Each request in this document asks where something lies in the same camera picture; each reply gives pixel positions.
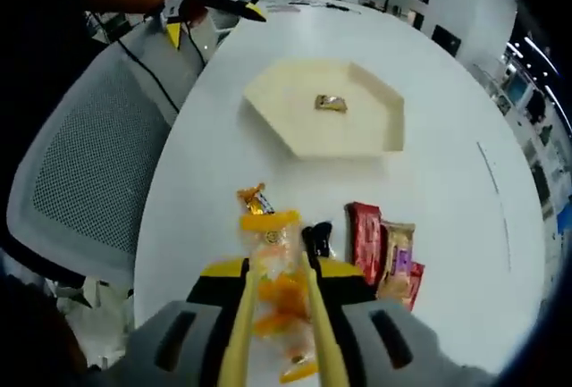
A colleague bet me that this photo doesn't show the black square panel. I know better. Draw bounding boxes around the black square panel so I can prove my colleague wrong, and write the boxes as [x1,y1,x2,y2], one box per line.
[431,24,461,55]

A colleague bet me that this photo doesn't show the long black tool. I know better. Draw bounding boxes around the long black tool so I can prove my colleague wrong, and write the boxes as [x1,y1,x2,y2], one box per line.
[325,1,363,13]

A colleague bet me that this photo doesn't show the black snack packet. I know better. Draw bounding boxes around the black snack packet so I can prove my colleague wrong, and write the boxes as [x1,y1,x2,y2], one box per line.
[301,221,334,259]

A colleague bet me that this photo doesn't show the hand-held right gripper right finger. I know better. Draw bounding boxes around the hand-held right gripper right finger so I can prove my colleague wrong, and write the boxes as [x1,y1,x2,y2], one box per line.
[307,256,452,387]

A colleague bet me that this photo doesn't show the yellow clear snack packet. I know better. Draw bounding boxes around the yellow clear snack packet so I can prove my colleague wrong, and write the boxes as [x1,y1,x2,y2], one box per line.
[239,208,321,383]

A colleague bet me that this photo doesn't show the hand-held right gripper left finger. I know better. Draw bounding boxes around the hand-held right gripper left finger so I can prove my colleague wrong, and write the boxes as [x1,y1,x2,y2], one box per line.
[127,257,251,387]

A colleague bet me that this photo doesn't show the grey mesh office chair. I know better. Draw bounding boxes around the grey mesh office chair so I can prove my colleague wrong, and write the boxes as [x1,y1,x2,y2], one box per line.
[6,15,220,272]

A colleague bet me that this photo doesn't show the light blue screen monitor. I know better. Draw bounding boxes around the light blue screen monitor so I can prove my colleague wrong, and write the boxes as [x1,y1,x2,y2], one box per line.
[507,76,533,102]

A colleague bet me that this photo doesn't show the red snack packet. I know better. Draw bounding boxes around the red snack packet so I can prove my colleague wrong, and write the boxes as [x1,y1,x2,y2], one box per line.
[404,261,425,312]
[343,201,385,288]

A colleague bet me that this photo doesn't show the beige hexagonal tray container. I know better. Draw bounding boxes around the beige hexagonal tray container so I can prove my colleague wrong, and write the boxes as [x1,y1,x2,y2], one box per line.
[242,58,407,161]

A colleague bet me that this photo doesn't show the purple and beige snack packet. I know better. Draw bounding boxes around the purple and beige snack packet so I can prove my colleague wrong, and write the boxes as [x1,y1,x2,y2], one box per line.
[375,220,416,310]

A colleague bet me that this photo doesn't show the pink papers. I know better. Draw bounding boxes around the pink papers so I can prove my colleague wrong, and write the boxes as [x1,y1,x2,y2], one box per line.
[265,0,323,15]

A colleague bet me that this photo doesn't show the small orange gold candy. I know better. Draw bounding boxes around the small orange gold candy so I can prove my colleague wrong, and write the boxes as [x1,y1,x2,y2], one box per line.
[235,182,276,217]
[314,94,349,114]

